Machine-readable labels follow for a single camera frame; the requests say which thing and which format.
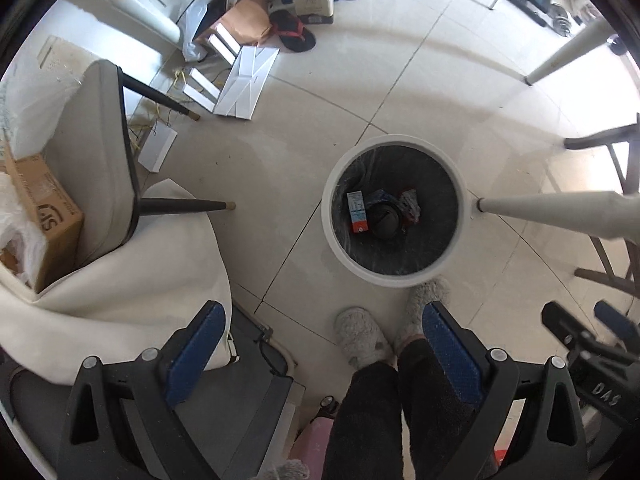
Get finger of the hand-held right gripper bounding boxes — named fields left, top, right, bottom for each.
left=541, top=301, right=596, bottom=356
left=594, top=300, right=640, bottom=348

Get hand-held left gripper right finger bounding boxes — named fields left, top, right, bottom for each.
left=422, top=301, right=588, bottom=480

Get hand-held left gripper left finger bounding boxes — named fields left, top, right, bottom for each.
left=57, top=301, right=226, bottom=480

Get white round trash bin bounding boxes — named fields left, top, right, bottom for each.
left=321, top=134, right=472, bottom=288

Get person's right fuzzy slipper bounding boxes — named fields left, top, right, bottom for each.
left=395, top=277, right=451, bottom=356

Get person's fuzzy slipper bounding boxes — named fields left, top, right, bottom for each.
left=395, top=277, right=451, bottom=356
left=334, top=307, right=393, bottom=368

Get grey fabric bag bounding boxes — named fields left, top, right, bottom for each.
left=170, top=302, right=307, bottom=480

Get person's left fuzzy slipper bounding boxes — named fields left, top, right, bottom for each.
left=334, top=307, right=393, bottom=368

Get white cloth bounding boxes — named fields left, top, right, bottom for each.
left=0, top=180, right=236, bottom=386

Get person's left leg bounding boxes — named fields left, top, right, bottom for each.
left=320, top=360, right=406, bottom=480

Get white-legged dining table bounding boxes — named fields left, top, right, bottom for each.
left=75, top=0, right=640, bottom=241

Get dark round lid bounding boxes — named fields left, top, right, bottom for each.
left=367, top=202, right=403, bottom=240

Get pink object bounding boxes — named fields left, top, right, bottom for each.
left=290, top=417, right=336, bottom=480

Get colourful crumpled wrapper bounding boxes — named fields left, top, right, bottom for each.
left=398, top=189, right=422, bottom=225

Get blue and orange carton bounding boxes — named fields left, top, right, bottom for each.
left=346, top=191, right=369, bottom=234

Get dark wooden chair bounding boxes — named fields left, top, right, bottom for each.
left=564, top=112, right=640, bottom=296

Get brown cardboard box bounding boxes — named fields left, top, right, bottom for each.
left=0, top=140, right=85, bottom=291

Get white box with tag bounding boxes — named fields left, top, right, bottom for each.
left=137, top=127, right=178, bottom=172

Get grey chair with black legs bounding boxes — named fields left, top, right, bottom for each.
left=42, top=59, right=236, bottom=266

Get clear crinkled plastic bag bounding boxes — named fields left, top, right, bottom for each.
left=0, top=50, right=86, bottom=161

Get dumbbell weights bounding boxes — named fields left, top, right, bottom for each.
left=547, top=2, right=601, bottom=36

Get beige panel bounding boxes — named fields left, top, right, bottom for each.
left=30, top=35, right=101, bottom=91

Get white plastic bag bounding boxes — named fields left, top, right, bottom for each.
left=177, top=0, right=251, bottom=61

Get brown paper bag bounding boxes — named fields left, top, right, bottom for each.
left=195, top=0, right=273, bottom=48

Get yellow cord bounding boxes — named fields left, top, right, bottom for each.
left=129, top=70, right=188, bottom=148

